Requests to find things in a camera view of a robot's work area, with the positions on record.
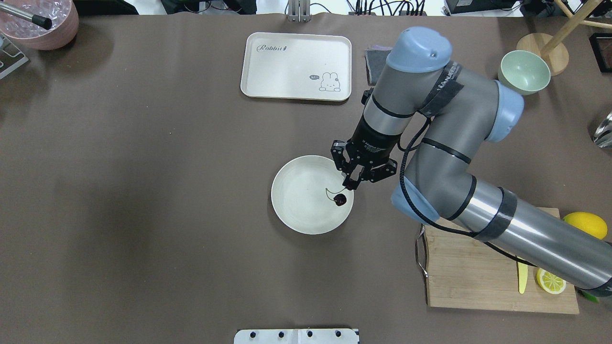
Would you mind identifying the white wire cup rack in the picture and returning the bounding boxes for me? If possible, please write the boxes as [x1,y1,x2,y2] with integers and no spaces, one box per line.
[0,33,29,80]

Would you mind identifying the wooden cutting board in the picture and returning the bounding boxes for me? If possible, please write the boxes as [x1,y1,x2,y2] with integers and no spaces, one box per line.
[425,225,579,315]

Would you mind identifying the folded grey cloth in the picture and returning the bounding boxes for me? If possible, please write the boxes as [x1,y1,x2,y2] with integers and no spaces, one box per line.
[365,45,392,86]

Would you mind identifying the yellow plastic knife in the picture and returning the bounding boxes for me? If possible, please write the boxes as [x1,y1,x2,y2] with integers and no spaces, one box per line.
[516,261,529,294]

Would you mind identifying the green lime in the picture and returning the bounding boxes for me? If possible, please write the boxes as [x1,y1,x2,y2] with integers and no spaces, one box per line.
[579,290,600,303]

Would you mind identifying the beige rectangular tray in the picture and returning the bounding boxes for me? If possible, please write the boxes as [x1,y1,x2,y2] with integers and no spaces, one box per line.
[240,32,352,102]

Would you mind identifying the red cherries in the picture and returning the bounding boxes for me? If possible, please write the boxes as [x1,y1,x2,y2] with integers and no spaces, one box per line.
[325,187,347,206]

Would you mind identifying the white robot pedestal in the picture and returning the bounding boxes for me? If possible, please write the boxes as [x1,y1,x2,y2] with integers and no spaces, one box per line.
[233,328,361,344]

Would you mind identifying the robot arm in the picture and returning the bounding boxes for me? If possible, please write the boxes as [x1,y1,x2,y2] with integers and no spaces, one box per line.
[330,26,612,298]

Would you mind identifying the aluminium frame post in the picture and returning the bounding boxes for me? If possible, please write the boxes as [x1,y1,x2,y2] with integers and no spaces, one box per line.
[286,0,312,22]

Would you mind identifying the metal muddler in bowl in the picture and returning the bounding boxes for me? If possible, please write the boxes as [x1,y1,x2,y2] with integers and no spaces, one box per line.
[0,1,53,30]

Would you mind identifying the pink bowl with ice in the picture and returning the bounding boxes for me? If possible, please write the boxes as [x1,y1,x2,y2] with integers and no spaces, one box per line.
[0,0,79,51]

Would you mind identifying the mint green bowl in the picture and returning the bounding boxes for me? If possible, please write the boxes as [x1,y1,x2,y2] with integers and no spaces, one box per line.
[497,50,551,96]

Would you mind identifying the wooden cup stand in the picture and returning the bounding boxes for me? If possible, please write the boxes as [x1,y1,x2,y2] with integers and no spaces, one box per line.
[516,0,611,76]

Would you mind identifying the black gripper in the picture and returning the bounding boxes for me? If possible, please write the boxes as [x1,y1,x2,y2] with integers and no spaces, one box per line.
[331,116,401,190]

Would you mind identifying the metal cutting board handle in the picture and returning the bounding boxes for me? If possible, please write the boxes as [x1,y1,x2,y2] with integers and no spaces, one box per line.
[415,225,428,280]

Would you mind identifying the round beige plate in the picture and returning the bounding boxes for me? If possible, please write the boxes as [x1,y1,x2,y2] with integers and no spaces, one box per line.
[271,155,354,235]

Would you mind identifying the metal ice scoop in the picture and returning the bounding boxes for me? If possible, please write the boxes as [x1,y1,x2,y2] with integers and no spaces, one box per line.
[592,112,612,150]

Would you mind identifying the yellow lemon right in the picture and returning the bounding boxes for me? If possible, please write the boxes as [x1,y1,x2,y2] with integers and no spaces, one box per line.
[563,212,608,240]

